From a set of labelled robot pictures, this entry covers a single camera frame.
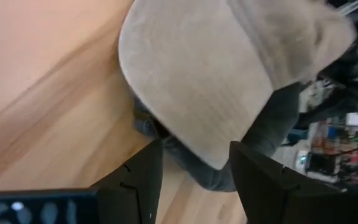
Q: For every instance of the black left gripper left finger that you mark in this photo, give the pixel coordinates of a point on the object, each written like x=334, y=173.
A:
x=129, y=193

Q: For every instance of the dark grey cap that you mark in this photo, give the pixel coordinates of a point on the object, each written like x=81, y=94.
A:
x=272, y=124

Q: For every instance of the cluttered equipment shelf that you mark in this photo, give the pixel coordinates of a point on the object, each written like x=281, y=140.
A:
x=337, y=149

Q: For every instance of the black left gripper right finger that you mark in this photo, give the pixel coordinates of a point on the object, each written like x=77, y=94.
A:
x=275, y=193

